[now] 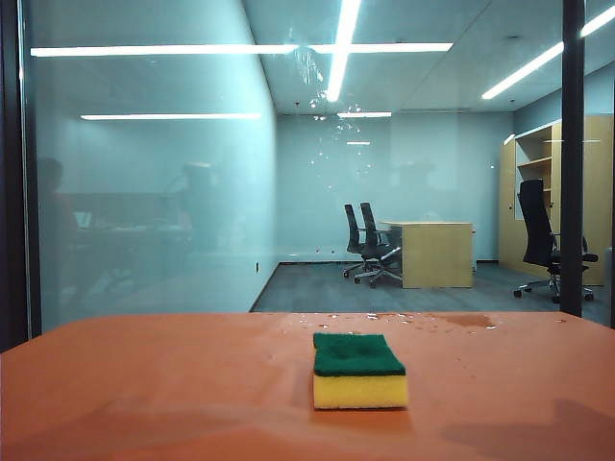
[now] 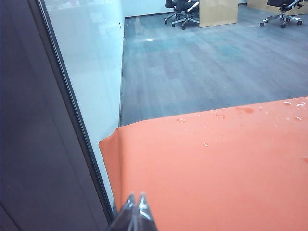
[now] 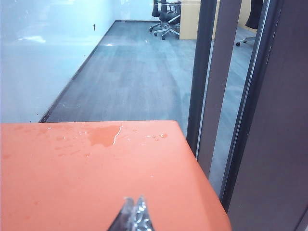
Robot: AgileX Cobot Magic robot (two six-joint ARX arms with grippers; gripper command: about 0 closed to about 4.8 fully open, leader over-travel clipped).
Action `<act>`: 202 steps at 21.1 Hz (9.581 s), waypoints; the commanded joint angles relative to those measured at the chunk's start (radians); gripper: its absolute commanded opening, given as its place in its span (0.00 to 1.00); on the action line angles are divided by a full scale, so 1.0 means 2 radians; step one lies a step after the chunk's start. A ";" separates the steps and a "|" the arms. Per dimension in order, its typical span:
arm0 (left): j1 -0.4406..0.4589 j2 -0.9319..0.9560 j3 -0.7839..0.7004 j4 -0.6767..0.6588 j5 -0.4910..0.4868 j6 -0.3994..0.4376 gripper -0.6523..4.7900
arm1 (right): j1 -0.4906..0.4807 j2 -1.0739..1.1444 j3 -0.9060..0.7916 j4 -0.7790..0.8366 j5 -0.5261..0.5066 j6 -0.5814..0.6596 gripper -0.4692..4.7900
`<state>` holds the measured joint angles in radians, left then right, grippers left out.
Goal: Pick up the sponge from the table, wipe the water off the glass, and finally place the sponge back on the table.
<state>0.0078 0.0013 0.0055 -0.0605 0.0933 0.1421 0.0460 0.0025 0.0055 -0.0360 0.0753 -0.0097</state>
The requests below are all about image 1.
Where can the light wooden desk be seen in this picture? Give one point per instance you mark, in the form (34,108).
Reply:
(432,254)

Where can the black mesh office chair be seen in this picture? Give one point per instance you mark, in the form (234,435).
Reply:
(354,235)
(372,230)

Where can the tall black office chair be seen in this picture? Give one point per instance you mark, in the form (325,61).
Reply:
(535,225)

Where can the large glass pane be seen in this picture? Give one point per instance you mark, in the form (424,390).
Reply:
(144,216)

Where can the dark window frame edge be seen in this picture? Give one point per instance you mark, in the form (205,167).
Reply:
(9,192)

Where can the light wooden cabinet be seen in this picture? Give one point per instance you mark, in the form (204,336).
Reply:
(507,216)

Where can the green and yellow sponge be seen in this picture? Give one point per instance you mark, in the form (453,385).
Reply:
(360,389)

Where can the dark vertical frame post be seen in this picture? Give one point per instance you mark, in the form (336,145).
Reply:
(573,144)

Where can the slanted ceiling light strip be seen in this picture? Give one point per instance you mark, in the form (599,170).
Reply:
(521,74)

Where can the long ceiling light strip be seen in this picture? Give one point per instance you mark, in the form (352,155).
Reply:
(346,38)

